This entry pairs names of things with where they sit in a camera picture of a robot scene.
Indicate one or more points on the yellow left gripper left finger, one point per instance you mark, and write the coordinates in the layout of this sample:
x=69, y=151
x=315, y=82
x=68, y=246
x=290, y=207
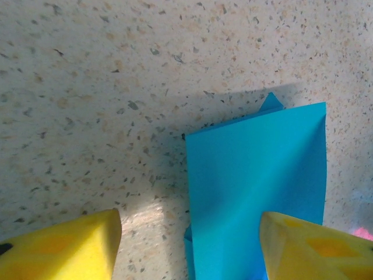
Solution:
x=58, y=253

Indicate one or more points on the blue paper sheet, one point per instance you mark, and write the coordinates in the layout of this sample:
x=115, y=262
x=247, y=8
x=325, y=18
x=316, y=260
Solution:
x=250, y=175

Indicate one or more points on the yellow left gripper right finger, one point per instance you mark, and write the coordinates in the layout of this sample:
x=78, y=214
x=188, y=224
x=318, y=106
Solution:
x=314, y=253

